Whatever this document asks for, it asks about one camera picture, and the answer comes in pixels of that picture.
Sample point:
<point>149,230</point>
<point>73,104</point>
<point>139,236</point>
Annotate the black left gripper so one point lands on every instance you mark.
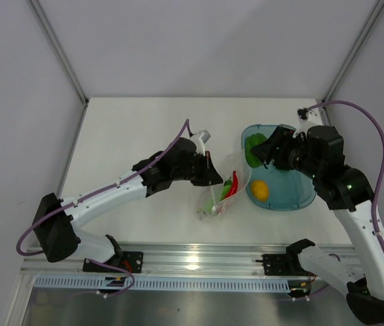
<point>207,169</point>

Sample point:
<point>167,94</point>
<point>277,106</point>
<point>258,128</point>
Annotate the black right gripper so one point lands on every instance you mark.
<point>266,150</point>

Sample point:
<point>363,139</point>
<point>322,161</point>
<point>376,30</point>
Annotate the green bell pepper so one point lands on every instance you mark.
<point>252,141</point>

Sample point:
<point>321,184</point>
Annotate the red chili pepper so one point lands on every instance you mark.
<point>234,185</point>

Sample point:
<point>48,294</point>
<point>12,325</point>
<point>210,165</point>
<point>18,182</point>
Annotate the clear zip top bag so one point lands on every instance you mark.
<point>235,161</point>

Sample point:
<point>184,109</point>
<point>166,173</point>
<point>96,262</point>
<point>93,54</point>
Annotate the light green gourd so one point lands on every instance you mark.
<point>214,196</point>

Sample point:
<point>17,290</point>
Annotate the yellow lemon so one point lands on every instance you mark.
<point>259,190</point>

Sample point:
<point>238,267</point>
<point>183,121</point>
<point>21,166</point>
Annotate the dark green cucumber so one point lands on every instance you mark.
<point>228,182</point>

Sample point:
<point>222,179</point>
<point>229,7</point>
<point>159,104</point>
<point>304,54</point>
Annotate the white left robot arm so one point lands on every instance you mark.
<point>59,222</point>

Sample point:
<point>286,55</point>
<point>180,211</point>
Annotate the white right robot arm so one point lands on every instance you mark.
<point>350,197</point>

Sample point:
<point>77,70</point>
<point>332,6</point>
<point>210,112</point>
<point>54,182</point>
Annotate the teal plastic tray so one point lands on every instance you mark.
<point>288,190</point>

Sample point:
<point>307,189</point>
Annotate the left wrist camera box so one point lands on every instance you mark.
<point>201,136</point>

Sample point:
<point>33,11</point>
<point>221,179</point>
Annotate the aluminium mounting rail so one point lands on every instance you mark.
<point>189,259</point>

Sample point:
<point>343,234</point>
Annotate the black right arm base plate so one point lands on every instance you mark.
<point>281,265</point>

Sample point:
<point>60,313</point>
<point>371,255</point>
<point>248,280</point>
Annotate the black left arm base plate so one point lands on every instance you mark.
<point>130,261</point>

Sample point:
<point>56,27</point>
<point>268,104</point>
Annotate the right aluminium frame post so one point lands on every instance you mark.
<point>355,50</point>

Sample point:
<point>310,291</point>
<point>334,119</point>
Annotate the aluminium frame post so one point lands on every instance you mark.
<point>355,50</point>
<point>57,48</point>

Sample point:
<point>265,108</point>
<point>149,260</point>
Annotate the slotted cable duct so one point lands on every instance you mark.
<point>253,285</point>

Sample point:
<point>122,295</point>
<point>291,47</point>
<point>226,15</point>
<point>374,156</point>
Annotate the left aluminium frame post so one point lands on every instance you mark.
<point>57,48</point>

